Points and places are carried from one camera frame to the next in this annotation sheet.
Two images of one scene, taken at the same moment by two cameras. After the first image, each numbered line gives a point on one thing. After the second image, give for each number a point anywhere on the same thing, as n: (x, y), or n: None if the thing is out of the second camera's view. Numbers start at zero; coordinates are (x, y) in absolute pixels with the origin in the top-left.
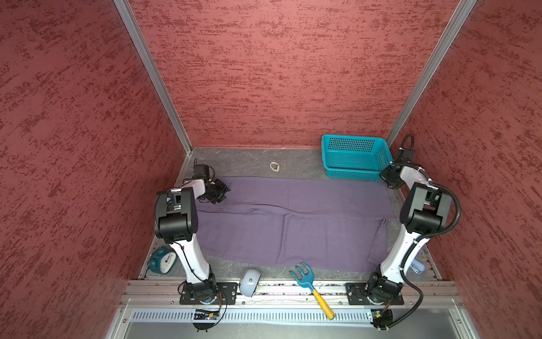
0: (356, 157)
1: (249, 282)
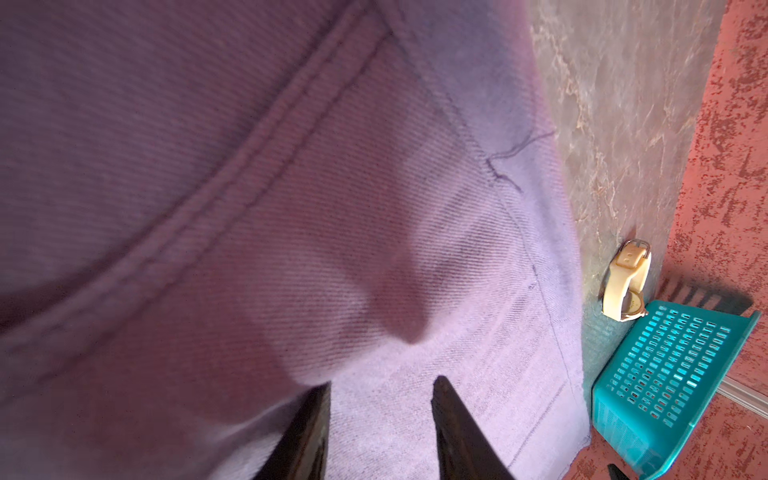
0: (664, 376)
1: None
